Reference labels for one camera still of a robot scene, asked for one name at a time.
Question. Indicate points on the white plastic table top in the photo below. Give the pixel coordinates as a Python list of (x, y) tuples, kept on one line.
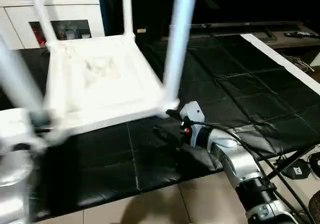
[(100, 78)]

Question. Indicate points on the small tan block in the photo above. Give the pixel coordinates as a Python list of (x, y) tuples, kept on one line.
[(141, 31)]

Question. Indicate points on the white plastic table leg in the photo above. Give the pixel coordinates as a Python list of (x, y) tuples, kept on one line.
[(127, 8), (17, 78), (41, 13), (177, 38)]

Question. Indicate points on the black box white label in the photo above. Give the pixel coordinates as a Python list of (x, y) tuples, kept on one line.
[(299, 171)]

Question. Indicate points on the black remote control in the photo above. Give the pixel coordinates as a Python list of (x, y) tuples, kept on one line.
[(302, 34)]

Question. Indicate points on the black metal rail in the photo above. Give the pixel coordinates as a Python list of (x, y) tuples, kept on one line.
[(240, 26)]

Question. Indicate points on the white edge strip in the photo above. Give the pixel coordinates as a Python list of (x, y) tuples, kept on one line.
[(285, 58)]

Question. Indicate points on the red bottle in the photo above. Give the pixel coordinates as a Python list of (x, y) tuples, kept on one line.
[(39, 36)]

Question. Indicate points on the black work mat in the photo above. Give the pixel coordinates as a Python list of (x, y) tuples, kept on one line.
[(240, 93)]

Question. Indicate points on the white glass-door cabinet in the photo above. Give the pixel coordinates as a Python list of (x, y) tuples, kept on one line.
[(55, 8)]

